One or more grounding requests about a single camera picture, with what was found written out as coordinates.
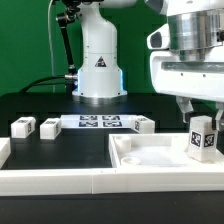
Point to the white U-shaped obstacle fence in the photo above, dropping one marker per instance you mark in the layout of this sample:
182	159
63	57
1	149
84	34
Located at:
110	180

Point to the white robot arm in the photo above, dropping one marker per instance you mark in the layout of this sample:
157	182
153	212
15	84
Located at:
187	58

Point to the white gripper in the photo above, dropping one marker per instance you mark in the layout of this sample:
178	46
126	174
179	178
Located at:
199	80

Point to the white square table top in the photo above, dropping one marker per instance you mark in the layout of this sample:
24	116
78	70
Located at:
154	150

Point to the white marker base plate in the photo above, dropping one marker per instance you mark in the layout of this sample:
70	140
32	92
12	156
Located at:
95	121

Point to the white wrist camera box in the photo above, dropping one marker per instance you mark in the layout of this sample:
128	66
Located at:
159	39

